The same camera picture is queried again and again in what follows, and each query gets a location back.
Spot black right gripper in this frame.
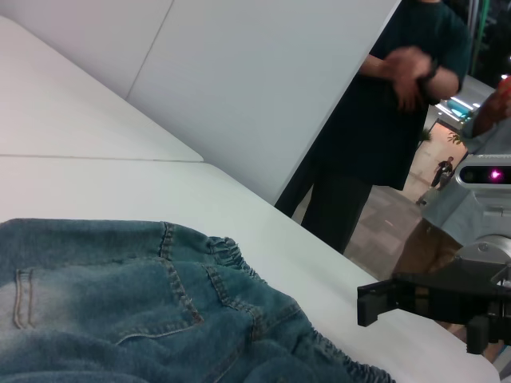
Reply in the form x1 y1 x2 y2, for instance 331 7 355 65
356 255 511 355

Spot blue denim shorts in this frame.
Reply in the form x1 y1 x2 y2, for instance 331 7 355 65
0 217 394 383

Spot bystander left hand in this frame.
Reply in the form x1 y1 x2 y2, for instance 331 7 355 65
393 76 427 113

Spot bystander right hand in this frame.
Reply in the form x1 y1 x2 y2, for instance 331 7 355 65
383 45 434 81

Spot distant walking person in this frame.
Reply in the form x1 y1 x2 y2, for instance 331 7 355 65
430 156 456 192

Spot bystander in dark clothes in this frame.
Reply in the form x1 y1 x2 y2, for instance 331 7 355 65
274 0 473 256

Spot lit display counter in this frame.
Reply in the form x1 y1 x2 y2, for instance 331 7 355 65
436 97 482 129

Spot black wristwatch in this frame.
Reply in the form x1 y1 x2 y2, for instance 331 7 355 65
422 58 441 88

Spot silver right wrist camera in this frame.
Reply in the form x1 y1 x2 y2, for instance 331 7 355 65
450 153 511 197

